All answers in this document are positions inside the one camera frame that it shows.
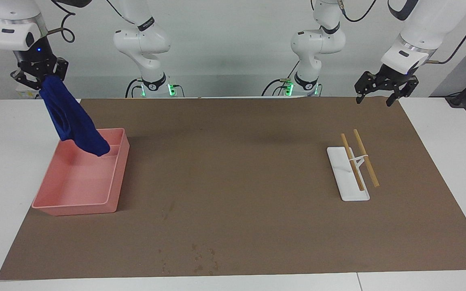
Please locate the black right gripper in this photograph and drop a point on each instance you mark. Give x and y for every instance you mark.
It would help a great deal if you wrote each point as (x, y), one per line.
(34, 60)

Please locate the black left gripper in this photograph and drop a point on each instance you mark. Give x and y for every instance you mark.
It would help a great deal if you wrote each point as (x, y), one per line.
(392, 76)

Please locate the blue towel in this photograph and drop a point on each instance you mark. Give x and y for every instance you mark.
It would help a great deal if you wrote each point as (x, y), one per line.
(75, 125)

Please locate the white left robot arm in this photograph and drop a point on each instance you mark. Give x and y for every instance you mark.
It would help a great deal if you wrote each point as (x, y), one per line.
(318, 40)

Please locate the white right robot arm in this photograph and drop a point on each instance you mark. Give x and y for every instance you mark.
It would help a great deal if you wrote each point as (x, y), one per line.
(144, 40)

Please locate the white towel rack base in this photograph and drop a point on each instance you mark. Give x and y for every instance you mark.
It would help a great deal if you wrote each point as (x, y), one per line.
(350, 190)

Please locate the wooden rack rod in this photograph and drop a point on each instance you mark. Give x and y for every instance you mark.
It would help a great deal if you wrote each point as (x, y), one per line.
(352, 161)
(365, 157)

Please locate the pink plastic bin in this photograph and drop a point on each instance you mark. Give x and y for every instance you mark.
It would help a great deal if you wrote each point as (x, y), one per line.
(79, 186)

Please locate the brown table mat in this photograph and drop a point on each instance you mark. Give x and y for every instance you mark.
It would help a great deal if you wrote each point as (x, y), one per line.
(237, 194)

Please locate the white wall socket box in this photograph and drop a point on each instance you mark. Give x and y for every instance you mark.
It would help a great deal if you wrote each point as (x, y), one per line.
(28, 93)

